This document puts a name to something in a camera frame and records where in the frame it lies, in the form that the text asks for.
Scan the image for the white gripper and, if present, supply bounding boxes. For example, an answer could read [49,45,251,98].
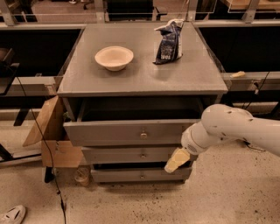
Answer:
[164,122,209,173]

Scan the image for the grey top drawer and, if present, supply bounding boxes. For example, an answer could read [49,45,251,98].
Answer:
[64,96,203,146]

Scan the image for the grey drawer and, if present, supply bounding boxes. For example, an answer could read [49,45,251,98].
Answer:
[91,168,192,183]
[64,96,203,146]
[81,145,177,164]

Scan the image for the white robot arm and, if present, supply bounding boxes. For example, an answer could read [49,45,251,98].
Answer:
[164,104,280,173]

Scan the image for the grey bottom drawer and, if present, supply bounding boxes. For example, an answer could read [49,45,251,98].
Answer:
[91,168,192,183]

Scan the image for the grey drawer cabinet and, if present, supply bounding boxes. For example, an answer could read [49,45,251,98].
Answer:
[58,23,228,171]

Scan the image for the grey middle drawer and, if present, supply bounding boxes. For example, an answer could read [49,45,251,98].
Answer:
[81,145,177,164]

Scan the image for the plastic cup under cabinet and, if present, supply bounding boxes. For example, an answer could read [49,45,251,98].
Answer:
[74,167,89,186]

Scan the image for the yellow foam scrap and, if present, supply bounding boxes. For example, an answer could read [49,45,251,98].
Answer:
[230,71,245,79]

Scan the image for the blue chip bag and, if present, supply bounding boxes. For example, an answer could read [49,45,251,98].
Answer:
[154,18,184,65]

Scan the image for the brown cardboard box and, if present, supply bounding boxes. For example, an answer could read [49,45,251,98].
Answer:
[23,96,83,168]

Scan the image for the white sneaker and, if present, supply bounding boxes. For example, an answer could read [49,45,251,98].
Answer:
[0,205,26,224]

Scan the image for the black floor cable right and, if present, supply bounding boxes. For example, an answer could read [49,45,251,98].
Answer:
[239,71,272,152]

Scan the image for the black floor cable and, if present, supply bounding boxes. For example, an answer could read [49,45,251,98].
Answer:
[239,71,272,152]
[5,65,67,224]

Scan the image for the black floor cable left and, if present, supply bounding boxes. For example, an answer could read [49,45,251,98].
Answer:
[5,65,67,224]

